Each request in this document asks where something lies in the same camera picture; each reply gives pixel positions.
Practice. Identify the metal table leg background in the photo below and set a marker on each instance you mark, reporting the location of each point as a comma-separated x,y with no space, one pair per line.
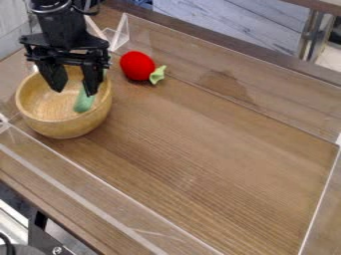
314,35

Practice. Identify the red plush strawberry toy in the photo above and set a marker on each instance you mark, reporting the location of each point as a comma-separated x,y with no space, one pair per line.
139,67

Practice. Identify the brown wooden bowl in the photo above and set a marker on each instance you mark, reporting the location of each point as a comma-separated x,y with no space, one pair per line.
48,111

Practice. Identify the black table leg bracket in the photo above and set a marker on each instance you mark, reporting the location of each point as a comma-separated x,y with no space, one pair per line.
40,239

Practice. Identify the clear acrylic corner bracket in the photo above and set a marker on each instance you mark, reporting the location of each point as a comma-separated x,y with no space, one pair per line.
116,36

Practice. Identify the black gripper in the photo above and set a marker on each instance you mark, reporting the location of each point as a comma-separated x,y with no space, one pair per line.
64,43

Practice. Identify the green rectangular block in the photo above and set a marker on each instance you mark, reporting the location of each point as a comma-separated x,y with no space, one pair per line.
83,102

